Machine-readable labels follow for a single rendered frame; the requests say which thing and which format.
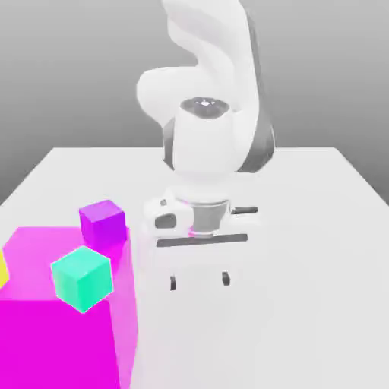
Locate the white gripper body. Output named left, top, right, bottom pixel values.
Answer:
left=153, top=232, right=251, bottom=273

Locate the small teal cube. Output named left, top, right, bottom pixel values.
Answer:
left=49, top=245, right=115, bottom=315

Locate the small yellow cube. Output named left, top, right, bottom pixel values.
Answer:
left=0, top=247, right=11, bottom=290

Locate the small purple cube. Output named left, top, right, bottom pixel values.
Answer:
left=78, top=199, right=128, bottom=249

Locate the large magenta box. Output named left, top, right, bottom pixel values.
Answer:
left=0, top=226, right=140, bottom=389

